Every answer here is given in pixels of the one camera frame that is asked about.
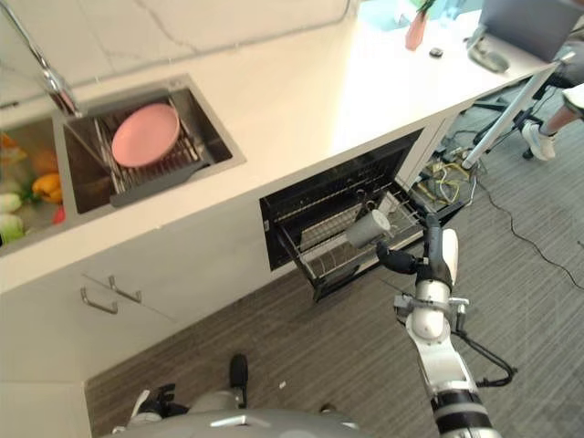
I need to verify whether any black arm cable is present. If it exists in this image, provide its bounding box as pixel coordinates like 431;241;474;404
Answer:
454;330;519;388

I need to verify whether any person's white shoe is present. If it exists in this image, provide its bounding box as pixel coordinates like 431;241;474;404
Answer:
521;120;557;162

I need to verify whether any chrome faucet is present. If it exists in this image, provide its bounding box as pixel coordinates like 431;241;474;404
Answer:
0;0;84;119

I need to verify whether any grey cup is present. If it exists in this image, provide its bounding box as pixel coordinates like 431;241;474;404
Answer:
344;209;393;248

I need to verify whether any grey handheld device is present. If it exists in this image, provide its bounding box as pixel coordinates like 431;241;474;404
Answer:
465;26;511;73

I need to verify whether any green white cabbage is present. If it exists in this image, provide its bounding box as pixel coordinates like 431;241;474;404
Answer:
0;214;25;245
0;191;23;214

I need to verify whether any black built-in dishwasher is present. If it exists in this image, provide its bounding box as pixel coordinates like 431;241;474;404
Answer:
258;127;467;305

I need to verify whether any person's leg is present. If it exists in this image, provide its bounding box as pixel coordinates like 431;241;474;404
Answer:
539;83;584;137

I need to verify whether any metal sink dish rack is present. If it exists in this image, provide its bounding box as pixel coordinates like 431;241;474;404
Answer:
92;89;212;209

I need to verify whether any metal wire dishwasher rack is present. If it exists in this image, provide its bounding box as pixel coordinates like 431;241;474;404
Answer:
275;189;428;304

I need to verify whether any white table leg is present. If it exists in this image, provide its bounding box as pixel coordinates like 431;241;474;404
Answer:
460;51;577;171

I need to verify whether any grey laptop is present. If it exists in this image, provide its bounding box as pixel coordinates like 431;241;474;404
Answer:
480;0;584;63

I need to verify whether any black floor cable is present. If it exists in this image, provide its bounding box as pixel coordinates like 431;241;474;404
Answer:
468;167;584;289

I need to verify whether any stainless steel sink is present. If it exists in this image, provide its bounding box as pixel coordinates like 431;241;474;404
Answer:
0;74;248;257

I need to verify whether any pink vase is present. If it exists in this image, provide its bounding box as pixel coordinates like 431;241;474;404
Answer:
405;7;429;51

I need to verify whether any pink plate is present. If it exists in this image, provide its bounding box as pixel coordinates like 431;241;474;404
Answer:
110;102;181;168

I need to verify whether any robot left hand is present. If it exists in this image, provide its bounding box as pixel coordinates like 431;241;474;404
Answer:
112;382;191;434

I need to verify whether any yellow bell pepper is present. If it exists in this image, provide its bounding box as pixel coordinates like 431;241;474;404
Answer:
31;172;64;204

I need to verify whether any yellow cable bundle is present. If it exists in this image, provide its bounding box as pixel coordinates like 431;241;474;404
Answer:
422;160;464;204

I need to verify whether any metal cabinet handle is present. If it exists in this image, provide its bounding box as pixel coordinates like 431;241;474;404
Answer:
80;286;120;316
108;275;142;304

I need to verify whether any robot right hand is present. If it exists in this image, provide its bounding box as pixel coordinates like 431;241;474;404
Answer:
374;212;460;288

